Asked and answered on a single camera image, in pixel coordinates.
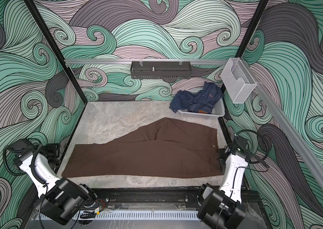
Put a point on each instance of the white slotted cable duct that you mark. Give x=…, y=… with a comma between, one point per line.
x=147, y=215

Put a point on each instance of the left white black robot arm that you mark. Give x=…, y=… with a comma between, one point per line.
x=59, y=198

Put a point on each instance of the black corner post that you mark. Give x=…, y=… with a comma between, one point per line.
x=250, y=14
x=46, y=32

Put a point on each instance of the black right corner post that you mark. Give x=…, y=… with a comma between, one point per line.
x=250, y=14

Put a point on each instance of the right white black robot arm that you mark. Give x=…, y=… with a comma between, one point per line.
x=222, y=207

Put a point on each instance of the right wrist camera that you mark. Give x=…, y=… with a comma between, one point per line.
x=241, y=142

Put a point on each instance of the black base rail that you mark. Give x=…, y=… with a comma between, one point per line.
x=179, y=198

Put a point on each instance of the brown trousers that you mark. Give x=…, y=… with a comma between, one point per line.
x=165, y=148

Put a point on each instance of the aluminium right rail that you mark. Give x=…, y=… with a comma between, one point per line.
x=294, y=137

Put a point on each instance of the black left corner post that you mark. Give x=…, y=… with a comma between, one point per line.
x=46, y=32

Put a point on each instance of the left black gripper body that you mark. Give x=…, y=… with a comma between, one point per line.
x=52, y=150

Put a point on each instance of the clear plastic wall bin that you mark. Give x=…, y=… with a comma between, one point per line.
x=238, y=79

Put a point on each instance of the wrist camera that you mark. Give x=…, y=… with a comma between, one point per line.
x=22, y=146
x=241, y=142

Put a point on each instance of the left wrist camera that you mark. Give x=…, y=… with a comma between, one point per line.
x=22, y=146

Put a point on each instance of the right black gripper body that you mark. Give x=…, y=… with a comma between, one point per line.
x=223, y=159

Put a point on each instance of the navy blue trousers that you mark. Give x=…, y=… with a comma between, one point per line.
x=201, y=102

